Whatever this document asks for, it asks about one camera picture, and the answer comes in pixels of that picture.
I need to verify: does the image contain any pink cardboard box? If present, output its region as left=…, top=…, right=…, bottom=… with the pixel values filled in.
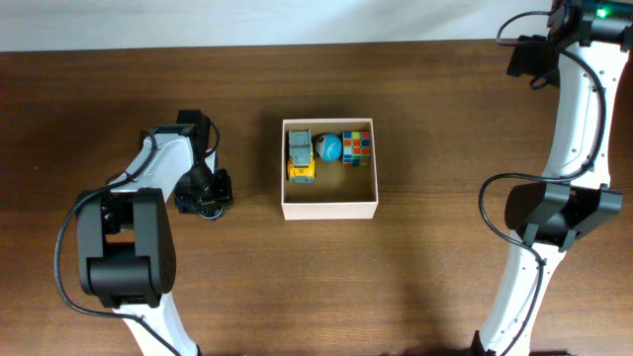
left=281, top=118, right=379, bottom=221

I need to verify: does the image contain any black round puck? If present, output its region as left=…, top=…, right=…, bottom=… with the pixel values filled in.
left=199, top=207, right=225, bottom=221

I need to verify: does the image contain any yellow grey toy truck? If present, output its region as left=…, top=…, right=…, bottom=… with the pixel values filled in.
left=287, top=130, right=316, bottom=184

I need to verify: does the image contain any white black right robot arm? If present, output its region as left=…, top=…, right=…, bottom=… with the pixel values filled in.
left=469, top=0, right=632, bottom=355

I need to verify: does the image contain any blue white ball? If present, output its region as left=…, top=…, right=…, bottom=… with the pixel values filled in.
left=315, top=133, right=343, bottom=162

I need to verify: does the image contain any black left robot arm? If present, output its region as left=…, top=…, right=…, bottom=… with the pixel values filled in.
left=70, top=110, right=233, bottom=356

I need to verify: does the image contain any colourful puzzle cube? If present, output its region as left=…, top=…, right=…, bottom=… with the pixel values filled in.
left=341, top=131, right=372, bottom=166

